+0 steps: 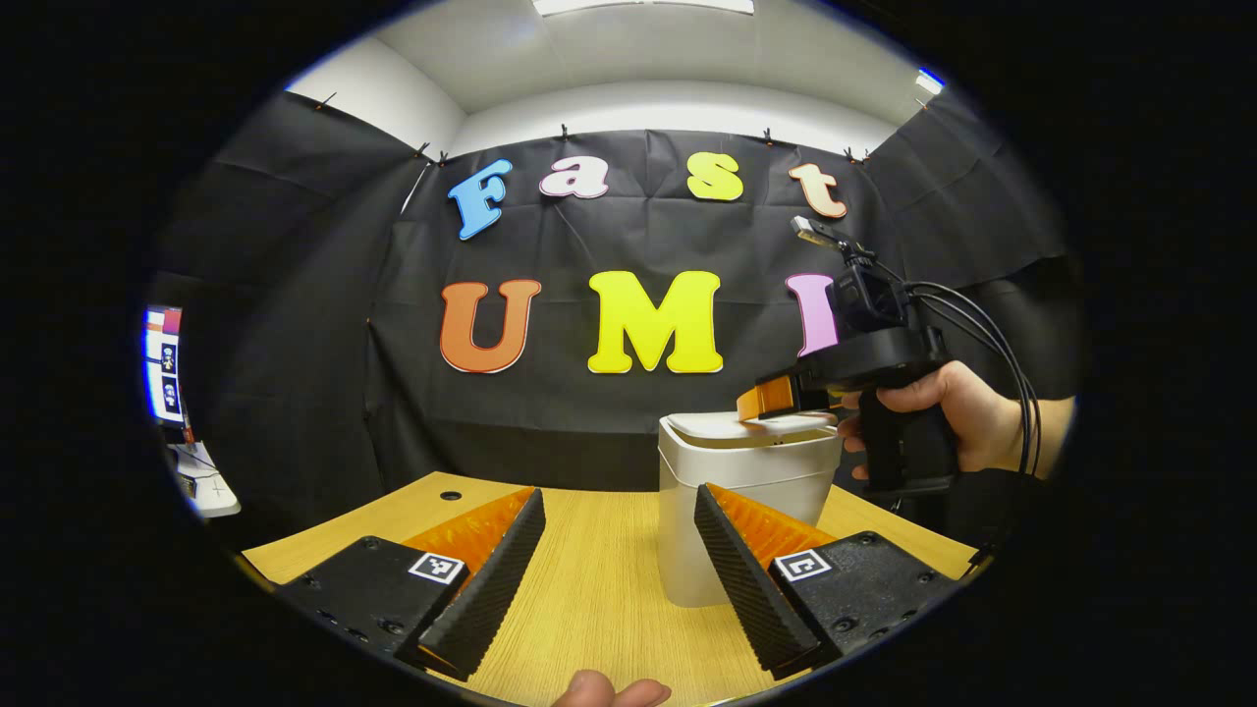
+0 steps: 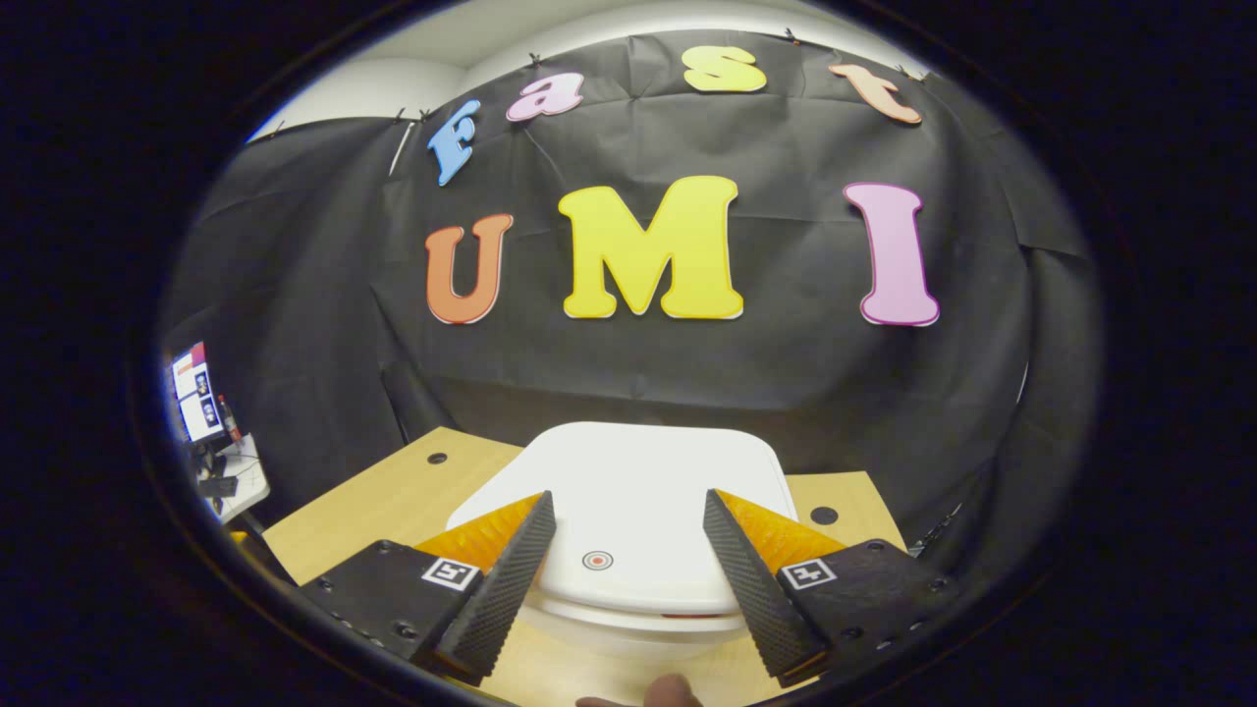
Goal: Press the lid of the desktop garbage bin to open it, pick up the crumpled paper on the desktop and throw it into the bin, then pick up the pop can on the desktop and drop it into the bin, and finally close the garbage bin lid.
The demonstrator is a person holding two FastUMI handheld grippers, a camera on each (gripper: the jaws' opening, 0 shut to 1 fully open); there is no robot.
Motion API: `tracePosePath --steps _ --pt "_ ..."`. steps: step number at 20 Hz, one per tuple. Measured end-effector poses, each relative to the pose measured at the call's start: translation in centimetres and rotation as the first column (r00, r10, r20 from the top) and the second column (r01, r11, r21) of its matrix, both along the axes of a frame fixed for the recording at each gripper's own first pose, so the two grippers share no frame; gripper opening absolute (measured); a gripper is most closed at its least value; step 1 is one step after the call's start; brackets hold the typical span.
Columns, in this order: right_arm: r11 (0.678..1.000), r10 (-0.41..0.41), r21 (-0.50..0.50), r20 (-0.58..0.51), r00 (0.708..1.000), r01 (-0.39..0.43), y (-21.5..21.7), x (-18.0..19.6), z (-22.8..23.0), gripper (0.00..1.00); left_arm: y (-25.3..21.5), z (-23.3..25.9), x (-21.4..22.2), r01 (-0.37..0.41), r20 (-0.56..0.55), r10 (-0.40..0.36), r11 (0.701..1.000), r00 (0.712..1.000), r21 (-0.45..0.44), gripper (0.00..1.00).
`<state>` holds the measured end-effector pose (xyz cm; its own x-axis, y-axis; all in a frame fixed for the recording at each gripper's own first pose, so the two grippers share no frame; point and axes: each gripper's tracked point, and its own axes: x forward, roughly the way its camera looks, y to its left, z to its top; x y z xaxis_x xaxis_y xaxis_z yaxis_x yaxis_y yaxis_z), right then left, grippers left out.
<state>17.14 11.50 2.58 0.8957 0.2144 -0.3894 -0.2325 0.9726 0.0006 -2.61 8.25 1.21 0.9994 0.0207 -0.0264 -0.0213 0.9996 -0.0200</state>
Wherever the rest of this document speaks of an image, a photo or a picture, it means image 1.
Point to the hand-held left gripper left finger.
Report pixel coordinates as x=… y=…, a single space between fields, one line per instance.
x=491 y=579

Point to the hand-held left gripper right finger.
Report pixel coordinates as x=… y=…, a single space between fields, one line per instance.
x=746 y=579

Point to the white desktop garbage bin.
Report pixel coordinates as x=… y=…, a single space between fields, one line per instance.
x=727 y=471

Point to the bright display screen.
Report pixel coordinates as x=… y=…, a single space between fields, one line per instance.
x=164 y=363

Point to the long ceiling light panel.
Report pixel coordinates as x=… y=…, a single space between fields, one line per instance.
x=643 y=6

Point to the black backdrop cloth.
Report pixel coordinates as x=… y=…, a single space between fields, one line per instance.
x=638 y=236

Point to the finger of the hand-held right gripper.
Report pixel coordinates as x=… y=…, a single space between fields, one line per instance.
x=766 y=400

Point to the white side table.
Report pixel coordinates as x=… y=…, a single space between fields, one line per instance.
x=208 y=486

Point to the small ceiling light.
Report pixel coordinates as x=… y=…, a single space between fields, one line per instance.
x=930 y=81

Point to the wooden desktop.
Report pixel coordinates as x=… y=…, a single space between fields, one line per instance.
x=609 y=589

